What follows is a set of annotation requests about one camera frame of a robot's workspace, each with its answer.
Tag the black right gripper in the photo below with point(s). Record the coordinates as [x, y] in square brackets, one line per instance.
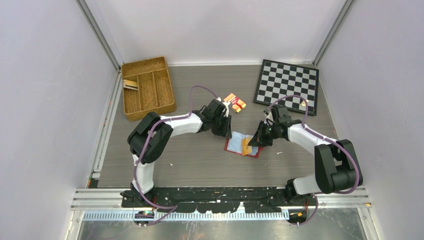
[259, 139]

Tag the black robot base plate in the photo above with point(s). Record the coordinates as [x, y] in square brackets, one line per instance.
[216, 200]

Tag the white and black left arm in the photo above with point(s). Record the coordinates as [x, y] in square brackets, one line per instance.
[149, 139]

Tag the pale cards left in tray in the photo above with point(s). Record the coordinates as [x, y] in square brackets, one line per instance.
[130, 85]

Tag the black and white chessboard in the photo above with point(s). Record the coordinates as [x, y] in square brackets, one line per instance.
[288, 85]

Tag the red leather card holder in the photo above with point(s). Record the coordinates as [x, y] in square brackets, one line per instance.
[238, 144]

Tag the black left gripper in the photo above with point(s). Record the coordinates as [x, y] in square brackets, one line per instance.
[226, 131]

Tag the woven wicker divided tray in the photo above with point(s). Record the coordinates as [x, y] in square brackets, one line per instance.
[155, 92]

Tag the red and gold card box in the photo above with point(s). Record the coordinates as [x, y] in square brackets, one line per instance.
[236, 103]

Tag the aluminium frame rail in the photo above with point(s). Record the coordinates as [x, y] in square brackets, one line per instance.
[106, 128]

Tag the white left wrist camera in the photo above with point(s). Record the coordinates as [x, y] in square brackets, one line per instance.
[226, 104]

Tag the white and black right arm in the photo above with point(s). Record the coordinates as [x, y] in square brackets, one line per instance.
[336, 167]

